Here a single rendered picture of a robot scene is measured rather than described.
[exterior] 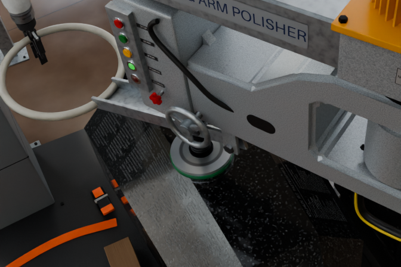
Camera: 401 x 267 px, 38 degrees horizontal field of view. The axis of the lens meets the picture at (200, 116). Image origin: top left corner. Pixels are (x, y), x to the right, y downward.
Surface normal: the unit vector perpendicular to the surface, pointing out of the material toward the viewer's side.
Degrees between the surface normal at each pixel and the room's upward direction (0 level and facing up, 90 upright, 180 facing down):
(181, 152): 0
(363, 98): 90
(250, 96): 90
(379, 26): 0
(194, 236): 45
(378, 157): 90
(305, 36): 90
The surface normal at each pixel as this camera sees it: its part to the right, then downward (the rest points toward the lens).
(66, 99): -0.13, -0.65
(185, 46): 0.80, 0.38
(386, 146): -0.74, 0.57
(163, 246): -0.72, -0.18
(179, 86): -0.58, 0.66
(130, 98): -0.34, -0.73
